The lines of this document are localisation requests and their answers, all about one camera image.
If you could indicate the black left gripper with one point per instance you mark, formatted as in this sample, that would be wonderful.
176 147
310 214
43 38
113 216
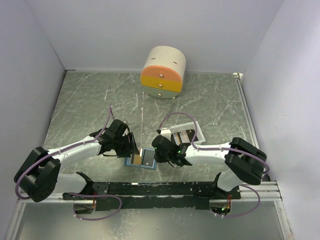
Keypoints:
130 147

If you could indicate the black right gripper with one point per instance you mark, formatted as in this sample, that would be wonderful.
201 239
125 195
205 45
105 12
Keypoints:
158 159

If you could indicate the blue card holder wallet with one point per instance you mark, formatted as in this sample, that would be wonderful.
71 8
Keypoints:
127 164

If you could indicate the gold magnetic stripe card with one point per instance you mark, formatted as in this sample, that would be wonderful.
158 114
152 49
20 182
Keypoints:
136 158

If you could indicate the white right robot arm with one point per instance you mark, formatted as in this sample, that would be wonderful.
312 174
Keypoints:
246 163

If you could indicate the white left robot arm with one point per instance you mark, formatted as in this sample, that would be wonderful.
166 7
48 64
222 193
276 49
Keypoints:
41 174

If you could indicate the white card tray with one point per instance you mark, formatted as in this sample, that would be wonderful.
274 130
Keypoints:
184 133

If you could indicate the round three-drawer mini cabinet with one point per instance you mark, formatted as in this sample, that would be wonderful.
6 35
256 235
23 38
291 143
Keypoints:
163 73

